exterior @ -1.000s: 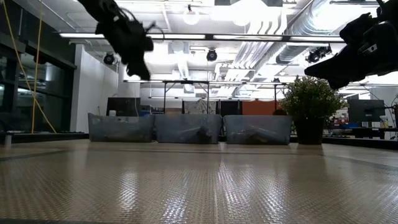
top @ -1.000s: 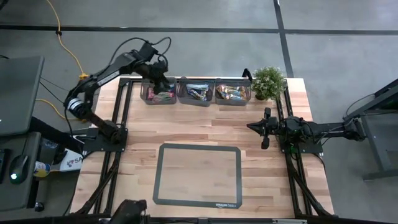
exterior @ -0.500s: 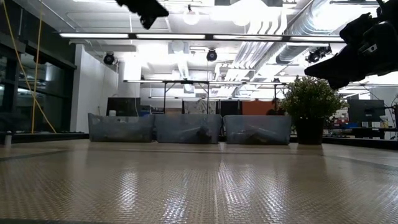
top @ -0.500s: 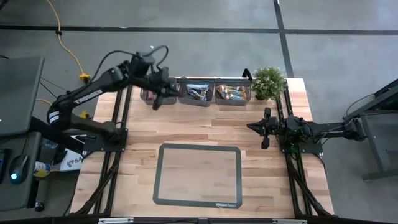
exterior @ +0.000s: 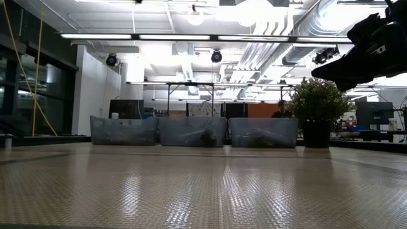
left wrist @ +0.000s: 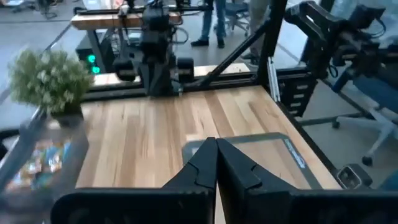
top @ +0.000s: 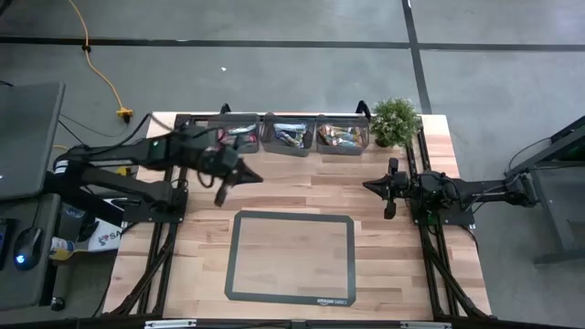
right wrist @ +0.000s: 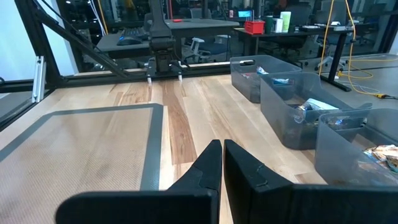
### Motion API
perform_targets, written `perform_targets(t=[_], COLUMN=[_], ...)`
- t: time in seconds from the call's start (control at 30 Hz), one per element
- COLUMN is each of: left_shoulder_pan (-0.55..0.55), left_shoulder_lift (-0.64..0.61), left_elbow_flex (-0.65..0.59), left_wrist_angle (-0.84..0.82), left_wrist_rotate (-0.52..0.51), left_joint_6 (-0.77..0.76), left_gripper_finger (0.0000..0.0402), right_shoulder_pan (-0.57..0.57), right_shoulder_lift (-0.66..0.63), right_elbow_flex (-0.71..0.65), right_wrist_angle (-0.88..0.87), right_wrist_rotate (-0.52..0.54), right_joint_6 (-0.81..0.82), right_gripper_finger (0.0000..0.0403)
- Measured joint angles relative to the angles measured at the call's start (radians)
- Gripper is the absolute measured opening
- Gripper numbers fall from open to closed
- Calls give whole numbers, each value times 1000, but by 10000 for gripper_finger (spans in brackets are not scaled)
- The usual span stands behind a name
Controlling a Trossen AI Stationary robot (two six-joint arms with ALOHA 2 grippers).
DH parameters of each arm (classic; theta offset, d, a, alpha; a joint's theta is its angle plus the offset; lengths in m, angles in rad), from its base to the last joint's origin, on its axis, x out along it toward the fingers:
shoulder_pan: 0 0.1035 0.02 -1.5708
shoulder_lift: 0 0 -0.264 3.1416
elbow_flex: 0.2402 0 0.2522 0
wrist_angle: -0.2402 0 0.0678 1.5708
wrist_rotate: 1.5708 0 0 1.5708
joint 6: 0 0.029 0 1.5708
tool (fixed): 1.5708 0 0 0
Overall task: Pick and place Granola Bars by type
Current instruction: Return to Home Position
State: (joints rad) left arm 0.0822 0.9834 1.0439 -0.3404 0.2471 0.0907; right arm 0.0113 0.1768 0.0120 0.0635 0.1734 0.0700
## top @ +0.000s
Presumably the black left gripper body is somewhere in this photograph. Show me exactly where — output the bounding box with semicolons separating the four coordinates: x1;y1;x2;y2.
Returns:
200;143;241;207

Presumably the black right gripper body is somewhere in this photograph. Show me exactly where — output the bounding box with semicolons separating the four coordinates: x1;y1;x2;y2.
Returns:
383;156;415;220

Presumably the blue granola bar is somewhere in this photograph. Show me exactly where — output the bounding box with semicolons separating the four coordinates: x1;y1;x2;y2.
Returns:
272;122;308;134
276;130;307;149

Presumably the grey translucent plastic bin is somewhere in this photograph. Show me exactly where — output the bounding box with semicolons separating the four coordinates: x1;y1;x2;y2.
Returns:
205;112;261;155
314;113;371;156
260;112;317;158

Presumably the potted green plant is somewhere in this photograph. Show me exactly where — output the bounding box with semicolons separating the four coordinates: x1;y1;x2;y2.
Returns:
368;97;424;149

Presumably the tan silicone baking mat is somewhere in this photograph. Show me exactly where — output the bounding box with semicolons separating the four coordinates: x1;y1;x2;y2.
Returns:
223;209;357;308

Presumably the white printed box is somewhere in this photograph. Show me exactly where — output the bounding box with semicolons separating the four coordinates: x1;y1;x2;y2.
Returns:
85;218;125;253

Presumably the black desk beam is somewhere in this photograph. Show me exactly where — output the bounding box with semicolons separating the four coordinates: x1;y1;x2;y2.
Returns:
43;180;127;228

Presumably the grey metal stand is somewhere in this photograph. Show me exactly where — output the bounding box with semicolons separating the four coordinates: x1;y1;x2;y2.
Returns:
505;113;585;267

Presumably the yellow white bottle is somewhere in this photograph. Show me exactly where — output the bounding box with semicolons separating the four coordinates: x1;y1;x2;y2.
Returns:
48;236;77;261

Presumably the grey laptop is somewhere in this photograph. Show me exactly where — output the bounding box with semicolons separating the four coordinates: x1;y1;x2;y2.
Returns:
0;81;66;202

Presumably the black computer mouse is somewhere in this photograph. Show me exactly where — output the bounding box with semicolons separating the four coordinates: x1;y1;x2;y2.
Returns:
12;227;46;271

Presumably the grey desk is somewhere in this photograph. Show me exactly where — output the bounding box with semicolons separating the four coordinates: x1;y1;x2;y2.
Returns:
0;194;61;312

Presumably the black flat device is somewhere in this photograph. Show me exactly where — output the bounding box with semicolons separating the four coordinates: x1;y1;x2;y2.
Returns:
0;218;17;271

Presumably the black metal rig frame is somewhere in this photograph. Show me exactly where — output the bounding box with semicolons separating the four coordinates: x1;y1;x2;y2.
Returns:
102;101;494;321

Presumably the yellow extension cord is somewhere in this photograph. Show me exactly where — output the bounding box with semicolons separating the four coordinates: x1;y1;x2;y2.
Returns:
52;0;135;154

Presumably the silver metal bracket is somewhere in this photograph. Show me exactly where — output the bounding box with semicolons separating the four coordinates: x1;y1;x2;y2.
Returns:
144;319;197;329
399;321;452;329

